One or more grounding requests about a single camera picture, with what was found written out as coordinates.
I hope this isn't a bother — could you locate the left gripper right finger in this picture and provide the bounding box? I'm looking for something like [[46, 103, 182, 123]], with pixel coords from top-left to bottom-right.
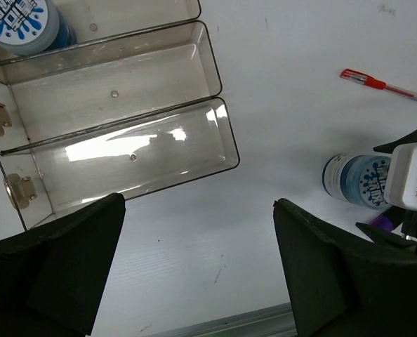
[[273, 199, 417, 336]]

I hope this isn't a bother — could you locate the purple highlighter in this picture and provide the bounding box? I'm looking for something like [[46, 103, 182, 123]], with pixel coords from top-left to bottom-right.
[[369, 213, 396, 232]]

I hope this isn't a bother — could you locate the red pen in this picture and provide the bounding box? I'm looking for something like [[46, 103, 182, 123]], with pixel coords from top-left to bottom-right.
[[340, 68, 417, 102]]

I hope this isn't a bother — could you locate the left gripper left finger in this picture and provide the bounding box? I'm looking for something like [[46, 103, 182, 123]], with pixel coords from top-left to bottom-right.
[[0, 193, 126, 336]]

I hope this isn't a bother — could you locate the clear tiered organizer tray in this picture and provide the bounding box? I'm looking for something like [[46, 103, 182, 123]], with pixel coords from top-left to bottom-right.
[[0, 1, 239, 230]]

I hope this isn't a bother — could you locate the blue jar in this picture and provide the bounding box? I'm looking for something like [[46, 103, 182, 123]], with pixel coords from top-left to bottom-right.
[[0, 0, 77, 56], [322, 154, 391, 210]]

